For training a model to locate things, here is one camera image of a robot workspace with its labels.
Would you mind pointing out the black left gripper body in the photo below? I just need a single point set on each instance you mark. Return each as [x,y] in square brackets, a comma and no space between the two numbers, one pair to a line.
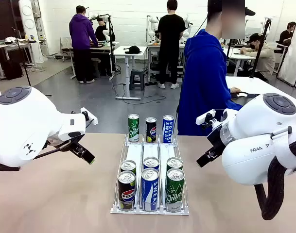
[67,142]

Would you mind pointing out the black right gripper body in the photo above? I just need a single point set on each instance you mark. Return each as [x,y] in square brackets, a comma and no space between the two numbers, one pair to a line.
[217,140]

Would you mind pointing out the green Chilsung can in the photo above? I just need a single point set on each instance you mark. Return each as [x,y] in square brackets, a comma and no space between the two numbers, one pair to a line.
[133,128]
[175,191]
[174,163]

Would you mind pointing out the black serving tray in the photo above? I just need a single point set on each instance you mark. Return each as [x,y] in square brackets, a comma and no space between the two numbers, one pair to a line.
[251,95]

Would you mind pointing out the right forearm blue sleeve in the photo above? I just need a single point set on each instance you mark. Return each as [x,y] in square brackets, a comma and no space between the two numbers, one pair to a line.
[226,83]

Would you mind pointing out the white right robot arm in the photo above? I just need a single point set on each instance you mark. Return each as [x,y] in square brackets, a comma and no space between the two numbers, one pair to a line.
[259,121]

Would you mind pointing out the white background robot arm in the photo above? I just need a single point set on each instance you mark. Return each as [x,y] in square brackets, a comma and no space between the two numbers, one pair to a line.
[152,24]
[187,26]
[105,34]

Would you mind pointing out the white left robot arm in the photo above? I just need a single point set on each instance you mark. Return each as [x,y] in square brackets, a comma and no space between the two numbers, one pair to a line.
[21,121]

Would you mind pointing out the person in blue hoodie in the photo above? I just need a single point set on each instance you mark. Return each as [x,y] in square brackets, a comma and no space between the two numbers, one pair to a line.
[201,85]

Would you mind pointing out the seated person beige jacket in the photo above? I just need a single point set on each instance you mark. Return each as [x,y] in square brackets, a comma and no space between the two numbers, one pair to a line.
[264,55]

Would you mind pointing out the person in purple hoodie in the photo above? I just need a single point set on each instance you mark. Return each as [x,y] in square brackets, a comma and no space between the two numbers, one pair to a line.
[82,31]

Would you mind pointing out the seated person in black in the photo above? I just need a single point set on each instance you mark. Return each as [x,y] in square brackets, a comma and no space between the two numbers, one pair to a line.
[100,31]

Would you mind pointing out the person in black t-shirt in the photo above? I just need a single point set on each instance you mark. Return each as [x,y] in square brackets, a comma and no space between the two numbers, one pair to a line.
[170,31]

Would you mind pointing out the person in black clothes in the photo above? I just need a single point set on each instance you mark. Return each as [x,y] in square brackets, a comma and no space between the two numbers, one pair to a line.
[285,36]

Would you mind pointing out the person's right hand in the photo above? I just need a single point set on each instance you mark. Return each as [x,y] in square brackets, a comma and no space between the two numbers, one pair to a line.
[235,90]

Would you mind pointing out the green can second row left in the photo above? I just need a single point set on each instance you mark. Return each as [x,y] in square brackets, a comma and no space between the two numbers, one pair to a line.
[128,166]

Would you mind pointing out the blue Pocari Sweat can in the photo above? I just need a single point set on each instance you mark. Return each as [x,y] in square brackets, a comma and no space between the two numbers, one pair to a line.
[151,163]
[168,129]
[150,191]

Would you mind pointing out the white can dispenser rack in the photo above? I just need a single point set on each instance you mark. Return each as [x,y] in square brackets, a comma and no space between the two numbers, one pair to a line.
[134,150]

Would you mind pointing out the black Pepsi can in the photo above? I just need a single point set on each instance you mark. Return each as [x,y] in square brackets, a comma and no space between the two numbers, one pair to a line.
[126,191]
[151,131]

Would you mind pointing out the large white table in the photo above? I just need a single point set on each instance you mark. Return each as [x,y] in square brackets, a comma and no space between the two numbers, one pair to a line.
[259,83]

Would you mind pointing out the black light stand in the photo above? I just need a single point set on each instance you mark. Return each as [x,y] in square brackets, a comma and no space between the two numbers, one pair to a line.
[229,54]

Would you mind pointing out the white office desk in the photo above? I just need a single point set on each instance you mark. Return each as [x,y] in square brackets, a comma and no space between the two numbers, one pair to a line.
[237,55]

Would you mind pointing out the black bag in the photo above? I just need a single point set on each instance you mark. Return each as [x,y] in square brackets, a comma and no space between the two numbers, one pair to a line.
[12,70]

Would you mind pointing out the grey plastic stool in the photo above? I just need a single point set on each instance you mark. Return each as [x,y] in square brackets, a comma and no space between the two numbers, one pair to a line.
[137,78]

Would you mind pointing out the black microphone stand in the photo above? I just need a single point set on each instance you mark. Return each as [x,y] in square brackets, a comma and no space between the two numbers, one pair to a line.
[22,58]

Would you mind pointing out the white chair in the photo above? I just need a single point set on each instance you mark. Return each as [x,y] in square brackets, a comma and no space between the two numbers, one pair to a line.
[65,44]

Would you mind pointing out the white workbench desk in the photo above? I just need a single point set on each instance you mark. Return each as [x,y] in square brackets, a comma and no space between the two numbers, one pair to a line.
[106,47]

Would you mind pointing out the white standing desk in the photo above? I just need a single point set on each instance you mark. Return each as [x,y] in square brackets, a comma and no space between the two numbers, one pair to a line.
[123,51]

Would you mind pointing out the white cluttered side table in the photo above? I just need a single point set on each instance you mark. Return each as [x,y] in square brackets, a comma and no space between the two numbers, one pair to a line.
[16,45]

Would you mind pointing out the black cap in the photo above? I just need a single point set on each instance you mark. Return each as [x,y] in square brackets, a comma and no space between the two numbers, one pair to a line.
[133,49]

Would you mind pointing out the white desk with orange items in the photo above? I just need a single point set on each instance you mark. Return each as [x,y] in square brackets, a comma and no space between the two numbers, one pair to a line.
[152,47]

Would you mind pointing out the black tripod pole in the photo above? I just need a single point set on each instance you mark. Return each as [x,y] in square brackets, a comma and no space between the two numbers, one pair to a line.
[110,29]

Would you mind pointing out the white tower air conditioner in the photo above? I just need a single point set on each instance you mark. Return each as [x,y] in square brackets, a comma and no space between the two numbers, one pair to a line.
[28,24]

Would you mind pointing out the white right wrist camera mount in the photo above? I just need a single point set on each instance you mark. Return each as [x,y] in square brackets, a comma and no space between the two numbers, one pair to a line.
[206,116]

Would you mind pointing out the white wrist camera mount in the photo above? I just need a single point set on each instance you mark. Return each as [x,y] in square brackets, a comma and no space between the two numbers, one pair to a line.
[92,119]
[206,116]

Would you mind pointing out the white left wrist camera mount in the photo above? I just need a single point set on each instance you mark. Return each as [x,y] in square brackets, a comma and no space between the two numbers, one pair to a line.
[92,119]

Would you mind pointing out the black camera tripod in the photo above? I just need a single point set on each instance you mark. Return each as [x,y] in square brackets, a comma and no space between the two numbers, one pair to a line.
[259,48]

